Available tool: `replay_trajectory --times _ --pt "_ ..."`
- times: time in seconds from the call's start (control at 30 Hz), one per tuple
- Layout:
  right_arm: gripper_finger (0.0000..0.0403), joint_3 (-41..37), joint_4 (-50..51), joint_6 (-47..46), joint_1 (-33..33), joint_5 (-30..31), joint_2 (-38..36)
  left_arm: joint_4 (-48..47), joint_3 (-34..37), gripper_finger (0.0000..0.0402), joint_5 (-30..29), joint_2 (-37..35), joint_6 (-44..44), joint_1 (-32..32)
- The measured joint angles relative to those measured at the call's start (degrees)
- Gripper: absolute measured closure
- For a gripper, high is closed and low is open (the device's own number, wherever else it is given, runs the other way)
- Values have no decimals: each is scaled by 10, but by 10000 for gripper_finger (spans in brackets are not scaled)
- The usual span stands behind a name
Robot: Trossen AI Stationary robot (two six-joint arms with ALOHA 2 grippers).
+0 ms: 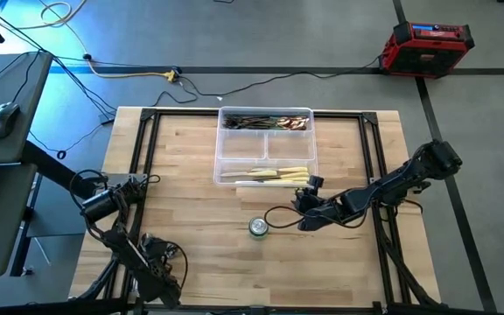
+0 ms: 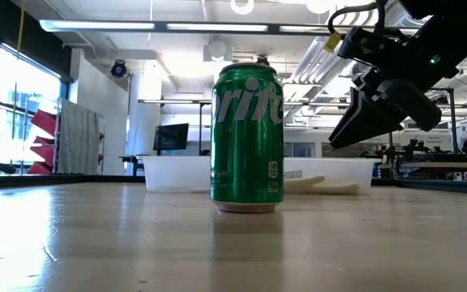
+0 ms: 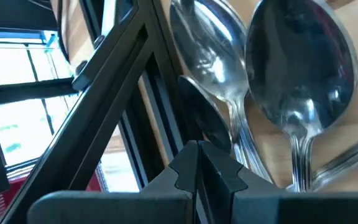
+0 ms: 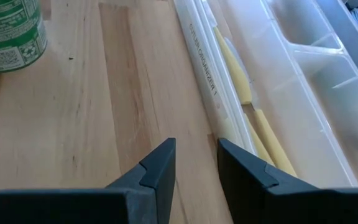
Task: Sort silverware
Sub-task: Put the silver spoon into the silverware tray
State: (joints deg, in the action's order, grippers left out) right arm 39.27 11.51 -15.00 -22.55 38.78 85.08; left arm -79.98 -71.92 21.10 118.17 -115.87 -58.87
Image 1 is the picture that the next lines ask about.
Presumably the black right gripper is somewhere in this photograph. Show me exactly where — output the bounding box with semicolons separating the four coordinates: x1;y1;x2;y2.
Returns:
296;192;343;232

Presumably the green Sprite can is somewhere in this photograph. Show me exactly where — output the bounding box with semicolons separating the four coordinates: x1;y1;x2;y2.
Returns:
248;217;270;241

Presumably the clear plastic organizer tray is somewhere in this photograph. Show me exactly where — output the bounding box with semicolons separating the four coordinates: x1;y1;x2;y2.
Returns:
213;106;319;188

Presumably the black computer mouse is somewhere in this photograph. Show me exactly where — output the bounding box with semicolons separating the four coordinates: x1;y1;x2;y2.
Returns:
0;101;20;140

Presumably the red black jobsite radio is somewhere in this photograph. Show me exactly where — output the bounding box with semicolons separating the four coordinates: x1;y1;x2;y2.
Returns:
377;20;475;79

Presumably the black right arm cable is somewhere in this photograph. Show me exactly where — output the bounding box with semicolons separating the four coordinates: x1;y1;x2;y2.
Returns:
263;204;308;230

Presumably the black aluminium table frame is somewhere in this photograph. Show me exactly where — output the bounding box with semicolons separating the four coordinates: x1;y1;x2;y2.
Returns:
68;107;442;315

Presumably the black cable with ring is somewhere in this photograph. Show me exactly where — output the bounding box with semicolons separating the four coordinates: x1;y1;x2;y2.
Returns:
27;120;116;161

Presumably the black radio power cable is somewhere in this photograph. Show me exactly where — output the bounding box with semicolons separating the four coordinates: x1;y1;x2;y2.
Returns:
177;55;384;97

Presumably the black floor cable loop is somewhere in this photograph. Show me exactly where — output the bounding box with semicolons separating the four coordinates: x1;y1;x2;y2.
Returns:
151;89;199;107

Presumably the yellow extension cable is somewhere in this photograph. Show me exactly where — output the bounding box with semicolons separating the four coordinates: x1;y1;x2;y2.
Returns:
38;0;179;84

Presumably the black floor cable bundle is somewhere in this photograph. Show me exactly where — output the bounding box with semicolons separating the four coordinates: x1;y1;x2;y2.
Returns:
0;0;117;119

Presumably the black mouse cable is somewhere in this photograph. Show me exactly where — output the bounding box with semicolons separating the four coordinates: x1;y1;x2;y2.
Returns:
10;50;41;106

